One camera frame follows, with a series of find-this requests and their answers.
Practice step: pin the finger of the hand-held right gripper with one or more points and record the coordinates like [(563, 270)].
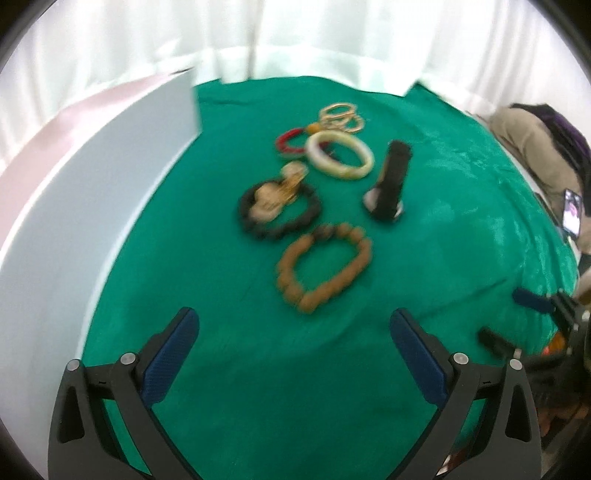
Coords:
[(496, 341), (531, 297)]

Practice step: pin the gold bangle set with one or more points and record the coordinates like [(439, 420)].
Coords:
[(337, 115)]

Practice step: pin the black smartphone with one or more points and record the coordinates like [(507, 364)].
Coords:
[(572, 212)]

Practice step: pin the pink sheet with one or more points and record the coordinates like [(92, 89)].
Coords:
[(46, 134)]

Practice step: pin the gold pendant ornament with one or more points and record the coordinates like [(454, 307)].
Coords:
[(272, 196)]

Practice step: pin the green table cloth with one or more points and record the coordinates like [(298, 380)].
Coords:
[(231, 277)]

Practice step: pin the white jade bangle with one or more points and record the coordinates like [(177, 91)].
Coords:
[(314, 154)]

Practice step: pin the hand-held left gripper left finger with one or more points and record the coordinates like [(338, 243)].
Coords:
[(171, 355)]

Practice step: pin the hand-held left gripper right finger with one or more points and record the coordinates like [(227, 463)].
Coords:
[(418, 360)]

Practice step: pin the black jewelry display stand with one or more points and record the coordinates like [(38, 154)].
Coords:
[(392, 180)]

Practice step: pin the white curtain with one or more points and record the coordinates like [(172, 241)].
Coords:
[(295, 37)]

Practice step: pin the white flat board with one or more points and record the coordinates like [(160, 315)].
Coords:
[(92, 184)]

